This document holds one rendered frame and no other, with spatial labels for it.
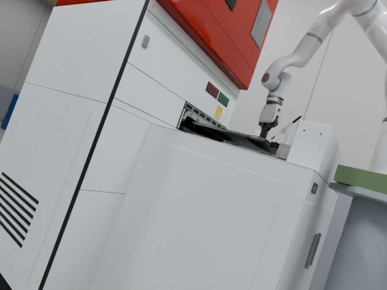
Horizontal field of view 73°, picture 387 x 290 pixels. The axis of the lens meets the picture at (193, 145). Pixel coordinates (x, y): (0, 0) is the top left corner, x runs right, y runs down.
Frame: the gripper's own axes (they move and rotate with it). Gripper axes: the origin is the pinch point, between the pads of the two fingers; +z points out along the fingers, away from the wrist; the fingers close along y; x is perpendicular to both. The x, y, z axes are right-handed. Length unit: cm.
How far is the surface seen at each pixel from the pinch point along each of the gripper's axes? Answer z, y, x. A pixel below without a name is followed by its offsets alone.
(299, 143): 8, -43, 26
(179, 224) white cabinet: 45, -22, 43
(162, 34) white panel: -17, 0, 64
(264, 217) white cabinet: 32, -44, 32
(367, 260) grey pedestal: 34, -59, 3
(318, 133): 4, -47, 24
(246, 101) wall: -63, 155, -103
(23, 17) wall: -185, 783, 217
